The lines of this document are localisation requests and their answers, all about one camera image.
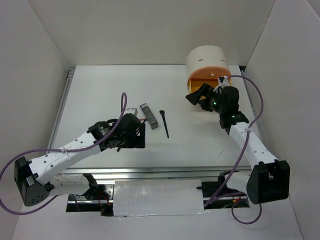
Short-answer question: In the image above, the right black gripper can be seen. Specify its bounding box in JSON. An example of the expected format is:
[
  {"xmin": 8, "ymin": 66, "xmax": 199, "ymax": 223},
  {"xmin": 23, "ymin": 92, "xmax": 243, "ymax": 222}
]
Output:
[{"xmin": 186, "ymin": 82, "xmax": 226, "ymax": 114}]

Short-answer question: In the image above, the grey makeup box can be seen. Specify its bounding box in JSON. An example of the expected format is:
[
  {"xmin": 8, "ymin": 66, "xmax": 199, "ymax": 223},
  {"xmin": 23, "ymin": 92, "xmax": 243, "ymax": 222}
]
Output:
[{"xmin": 140, "ymin": 103, "xmax": 159, "ymax": 130}]

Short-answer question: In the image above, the round cream drawer organizer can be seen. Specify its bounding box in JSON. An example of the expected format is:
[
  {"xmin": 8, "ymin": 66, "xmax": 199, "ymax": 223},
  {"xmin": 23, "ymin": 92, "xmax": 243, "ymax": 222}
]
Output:
[{"xmin": 186, "ymin": 45, "xmax": 231, "ymax": 94}]

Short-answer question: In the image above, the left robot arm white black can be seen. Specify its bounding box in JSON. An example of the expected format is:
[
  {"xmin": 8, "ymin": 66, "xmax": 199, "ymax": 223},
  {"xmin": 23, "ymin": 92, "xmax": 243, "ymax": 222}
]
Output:
[{"xmin": 14, "ymin": 113, "xmax": 146, "ymax": 207}]

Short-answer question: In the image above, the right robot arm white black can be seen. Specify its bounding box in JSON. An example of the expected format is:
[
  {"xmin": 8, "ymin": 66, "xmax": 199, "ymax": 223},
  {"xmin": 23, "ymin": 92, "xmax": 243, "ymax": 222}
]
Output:
[{"xmin": 186, "ymin": 83, "xmax": 290, "ymax": 205}]

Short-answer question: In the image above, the black round makeup brush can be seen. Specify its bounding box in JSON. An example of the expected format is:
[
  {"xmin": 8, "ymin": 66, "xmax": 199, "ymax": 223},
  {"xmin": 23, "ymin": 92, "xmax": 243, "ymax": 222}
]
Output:
[{"xmin": 159, "ymin": 110, "xmax": 170, "ymax": 139}]

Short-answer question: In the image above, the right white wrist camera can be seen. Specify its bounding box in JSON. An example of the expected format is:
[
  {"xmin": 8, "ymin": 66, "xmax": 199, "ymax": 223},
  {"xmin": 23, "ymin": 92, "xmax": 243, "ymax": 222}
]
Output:
[{"xmin": 217, "ymin": 76, "xmax": 230, "ymax": 89}]

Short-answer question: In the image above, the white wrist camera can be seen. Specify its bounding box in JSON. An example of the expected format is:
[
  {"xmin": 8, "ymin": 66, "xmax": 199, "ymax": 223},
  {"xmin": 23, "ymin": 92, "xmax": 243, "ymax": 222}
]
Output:
[
  {"xmin": 217, "ymin": 76, "xmax": 230, "ymax": 89},
  {"xmin": 125, "ymin": 107, "xmax": 138, "ymax": 116}
]

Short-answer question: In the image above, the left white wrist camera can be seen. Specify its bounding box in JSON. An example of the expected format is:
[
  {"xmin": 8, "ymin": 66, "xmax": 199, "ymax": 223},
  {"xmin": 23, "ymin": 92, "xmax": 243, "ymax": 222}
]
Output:
[{"xmin": 125, "ymin": 107, "xmax": 138, "ymax": 116}]

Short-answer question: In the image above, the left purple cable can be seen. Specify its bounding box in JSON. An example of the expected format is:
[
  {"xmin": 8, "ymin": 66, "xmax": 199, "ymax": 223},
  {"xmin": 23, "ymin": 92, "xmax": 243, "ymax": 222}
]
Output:
[{"xmin": 0, "ymin": 92, "xmax": 128, "ymax": 216}]

